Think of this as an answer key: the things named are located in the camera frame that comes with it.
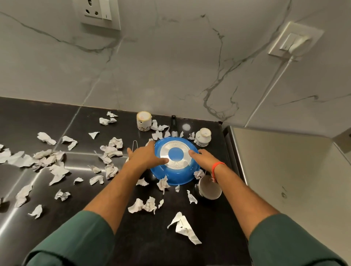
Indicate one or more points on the person's right hand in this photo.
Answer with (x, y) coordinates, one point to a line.
(205, 159)

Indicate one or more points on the person's left hand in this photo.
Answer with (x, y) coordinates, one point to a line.
(144, 157)

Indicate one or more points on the white patterned ceramic jar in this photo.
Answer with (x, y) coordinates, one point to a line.
(203, 137)

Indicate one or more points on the large black steel cup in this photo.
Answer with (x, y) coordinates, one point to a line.
(209, 189)

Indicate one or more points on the blue frying pan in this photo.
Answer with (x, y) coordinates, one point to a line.
(178, 175)

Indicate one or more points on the white ceramic mug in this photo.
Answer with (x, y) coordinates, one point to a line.
(144, 122)

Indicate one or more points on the silver dishwasher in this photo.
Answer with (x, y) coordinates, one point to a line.
(288, 170)

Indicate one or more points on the white paper scraps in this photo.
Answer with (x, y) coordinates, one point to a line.
(46, 138)

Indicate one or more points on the person's left forearm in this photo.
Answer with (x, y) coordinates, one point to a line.
(115, 197)

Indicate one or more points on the person's right forearm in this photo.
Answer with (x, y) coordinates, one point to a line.
(244, 202)

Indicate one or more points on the orange thread wristband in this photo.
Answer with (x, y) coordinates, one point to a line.
(216, 167)

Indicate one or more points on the green shirt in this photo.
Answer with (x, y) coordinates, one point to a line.
(71, 241)

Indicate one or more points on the white socket with plug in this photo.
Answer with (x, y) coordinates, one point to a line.
(296, 41)

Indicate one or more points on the white wall socket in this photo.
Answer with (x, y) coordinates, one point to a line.
(93, 22)

